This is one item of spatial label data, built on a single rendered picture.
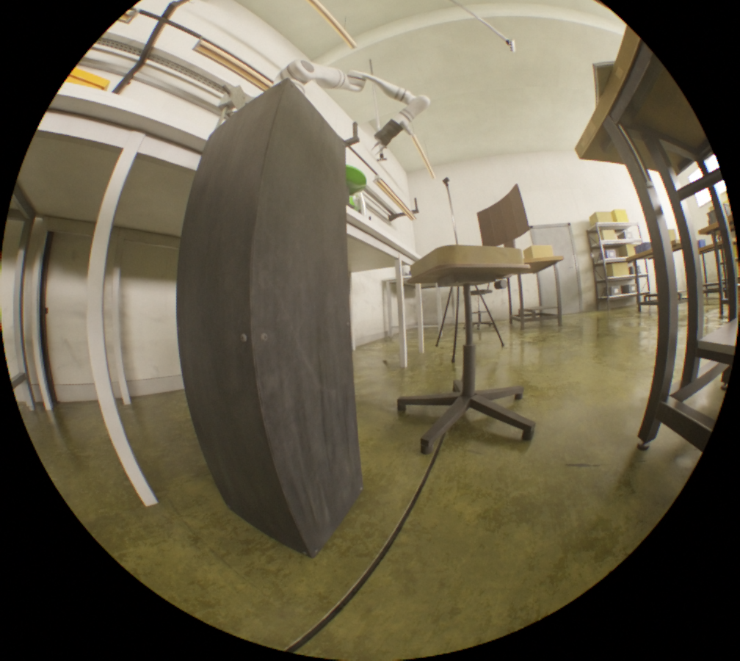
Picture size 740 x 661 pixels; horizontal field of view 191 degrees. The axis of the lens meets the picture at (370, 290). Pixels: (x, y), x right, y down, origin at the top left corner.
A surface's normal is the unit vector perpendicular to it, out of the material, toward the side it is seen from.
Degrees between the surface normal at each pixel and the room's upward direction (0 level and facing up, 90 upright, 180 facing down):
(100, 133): 90
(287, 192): 90
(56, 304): 90
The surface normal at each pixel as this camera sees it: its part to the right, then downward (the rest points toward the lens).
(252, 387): -0.35, -0.06
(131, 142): 0.88, -0.08
